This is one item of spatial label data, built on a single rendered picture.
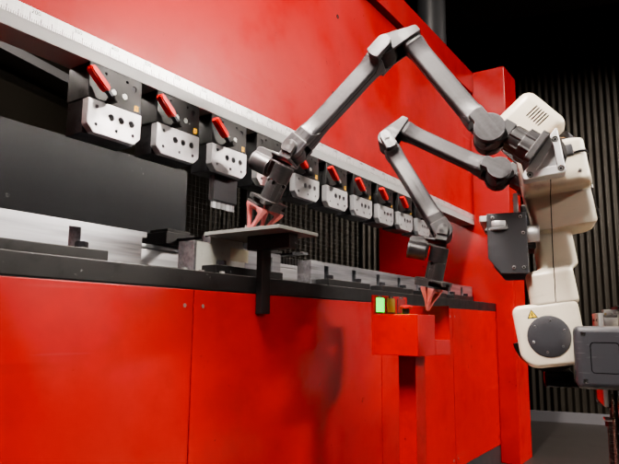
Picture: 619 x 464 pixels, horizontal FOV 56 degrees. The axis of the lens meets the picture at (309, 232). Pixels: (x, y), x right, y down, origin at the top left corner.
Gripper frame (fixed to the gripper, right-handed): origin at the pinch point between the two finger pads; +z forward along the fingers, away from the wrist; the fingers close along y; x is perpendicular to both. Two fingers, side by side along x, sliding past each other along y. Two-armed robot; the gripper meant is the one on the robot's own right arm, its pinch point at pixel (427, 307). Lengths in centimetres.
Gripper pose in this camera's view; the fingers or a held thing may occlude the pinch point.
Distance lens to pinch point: 190.2
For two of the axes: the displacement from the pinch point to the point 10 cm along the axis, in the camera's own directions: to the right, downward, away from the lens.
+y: -7.4, -1.5, 6.5
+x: -6.4, -1.1, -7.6
